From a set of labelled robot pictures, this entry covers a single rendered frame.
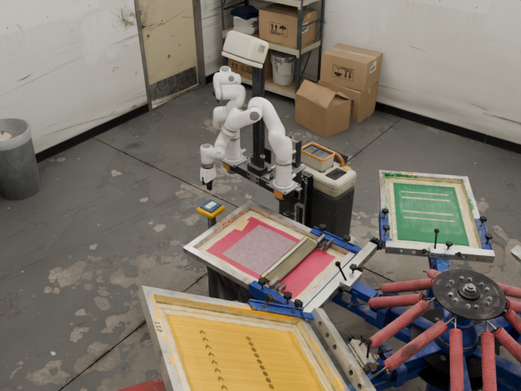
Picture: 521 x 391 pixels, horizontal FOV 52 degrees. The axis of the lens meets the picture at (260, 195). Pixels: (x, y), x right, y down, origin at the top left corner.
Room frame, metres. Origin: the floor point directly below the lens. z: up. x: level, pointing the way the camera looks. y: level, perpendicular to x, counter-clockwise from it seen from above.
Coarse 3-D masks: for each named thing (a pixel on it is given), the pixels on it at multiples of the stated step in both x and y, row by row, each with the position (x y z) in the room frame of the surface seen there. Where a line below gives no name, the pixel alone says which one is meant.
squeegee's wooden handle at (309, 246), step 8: (312, 240) 2.35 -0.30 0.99; (304, 248) 2.29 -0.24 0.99; (312, 248) 2.29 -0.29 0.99; (296, 256) 2.22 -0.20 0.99; (304, 256) 2.23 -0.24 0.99; (288, 264) 2.16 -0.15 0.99; (296, 264) 2.17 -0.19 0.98; (272, 272) 2.09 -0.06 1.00; (280, 272) 2.10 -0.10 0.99; (288, 272) 2.11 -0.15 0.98; (280, 280) 2.05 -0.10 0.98
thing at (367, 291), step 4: (356, 284) 1.95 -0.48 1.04; (360, 284) 1.95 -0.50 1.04; (352, 288) 1.93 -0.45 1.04; (356, 288) 1.93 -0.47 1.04; (360, 288) 1.93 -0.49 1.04; (364, 288) 1.93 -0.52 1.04; (368, 288) 1.93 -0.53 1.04; (348, 292) 1.94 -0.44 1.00; (360, 292) 1.90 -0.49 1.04; (364, 292) 1.89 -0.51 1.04; (368, 292) 1.89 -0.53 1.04; (372, 292) 1.89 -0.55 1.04; (376, 292) 1.89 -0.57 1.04; (360, 296) 1.90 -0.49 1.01; (364, 296) 1.88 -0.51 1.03; (368, 296) 1.87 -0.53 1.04; (372, 296) 1.87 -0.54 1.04; (364, 300) 1.88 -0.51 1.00; (368, 300) 1.87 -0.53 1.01
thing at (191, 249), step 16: (240, 208) 2.67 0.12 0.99; (256, 208) 2.68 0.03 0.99; (224, 224) 2.52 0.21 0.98; (288, 224) 2.52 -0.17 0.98; (192, 240) 2.36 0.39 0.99; (192, 256) 2.26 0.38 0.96; (208, 256) 2.23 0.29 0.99; (352, 256) 2.22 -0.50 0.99; (224, 272) 2.11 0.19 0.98; (336, 272) 2.09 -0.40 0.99; (320, 288) 1.98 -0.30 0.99; (304, 304) 1.87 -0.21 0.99
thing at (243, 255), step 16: (224, 240) 2.40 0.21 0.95; (240, 240) 2.40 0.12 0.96; (224, 256) 2.27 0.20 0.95; (240, 256) 2.27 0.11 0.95; (256, 256) 2.27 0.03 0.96; (272, 256) 2.26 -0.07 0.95; (256, 272) 2.13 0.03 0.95; (304, 272) 2.13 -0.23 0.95; (288, 288) 2.02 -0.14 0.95; (304, 288) 2.02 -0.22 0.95
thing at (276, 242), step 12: (252, 228) 2.52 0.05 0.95; (264, 228) 2.51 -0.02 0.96; (276, 228) 2.51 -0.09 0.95; (252, 240) 2.40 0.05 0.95; (264, 240) 2.40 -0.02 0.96; (276, 240) 2.40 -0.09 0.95; (288, 240) 2.40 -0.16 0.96; (276, 252) 2.30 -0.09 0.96; (312, 252) 2.30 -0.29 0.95; (324, 252) 2.29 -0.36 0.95; (300, 264) 2.20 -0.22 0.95; (312, 264) 2.20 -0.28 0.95; (324, 264) 2.20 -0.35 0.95
